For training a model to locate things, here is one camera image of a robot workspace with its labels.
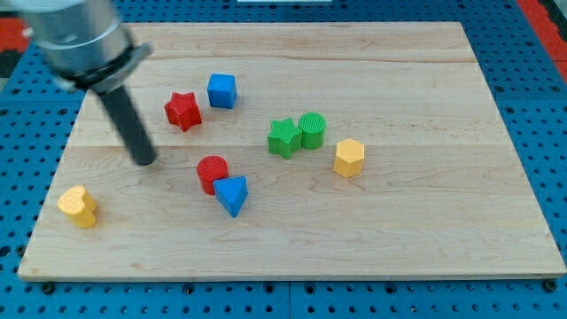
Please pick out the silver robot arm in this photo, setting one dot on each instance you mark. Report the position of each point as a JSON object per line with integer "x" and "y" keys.
{"x": 84, "y": 41}

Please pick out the green star block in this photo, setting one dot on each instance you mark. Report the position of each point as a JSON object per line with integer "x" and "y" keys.
{"x": 284, "y": 138}

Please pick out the blue cube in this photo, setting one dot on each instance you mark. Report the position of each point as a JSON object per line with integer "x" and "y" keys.
{"x": 222, "y": 91}

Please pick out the red star block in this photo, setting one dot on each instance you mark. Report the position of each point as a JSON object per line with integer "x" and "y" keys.
{"x": 182, "y": 110}

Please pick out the yellow heart block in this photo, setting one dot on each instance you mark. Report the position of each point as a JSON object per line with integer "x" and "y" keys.
{"x": 78, "y": 206}

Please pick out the wooden board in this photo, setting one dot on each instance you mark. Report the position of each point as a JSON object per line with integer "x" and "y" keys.
{"x": 441, "y": 195}

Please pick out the green cylinder block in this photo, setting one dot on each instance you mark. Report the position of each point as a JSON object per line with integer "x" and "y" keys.
{"x": 313, "y": 127}

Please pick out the blue triangle block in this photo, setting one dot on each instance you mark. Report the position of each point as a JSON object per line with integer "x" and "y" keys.
{"x": 231, "y": 193}

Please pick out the yellow hexagon block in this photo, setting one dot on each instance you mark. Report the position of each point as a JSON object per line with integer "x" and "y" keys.
{"x": 349, "y": 158}

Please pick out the red cylinder block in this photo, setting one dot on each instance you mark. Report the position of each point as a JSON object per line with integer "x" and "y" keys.
{"x": 210, "y": 169}

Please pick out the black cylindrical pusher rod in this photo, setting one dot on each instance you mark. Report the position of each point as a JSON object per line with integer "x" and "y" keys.
{"x": 129, "y": 125}

